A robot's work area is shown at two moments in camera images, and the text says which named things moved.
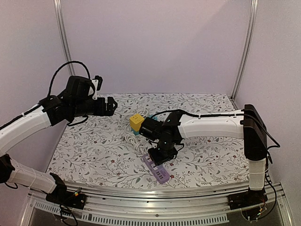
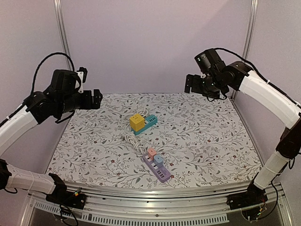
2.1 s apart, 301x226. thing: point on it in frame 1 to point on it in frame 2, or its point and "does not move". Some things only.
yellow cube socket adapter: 135,121 does not move
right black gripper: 161,155 to 196,83
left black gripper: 109,111 to 88,104
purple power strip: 159,172 does not move
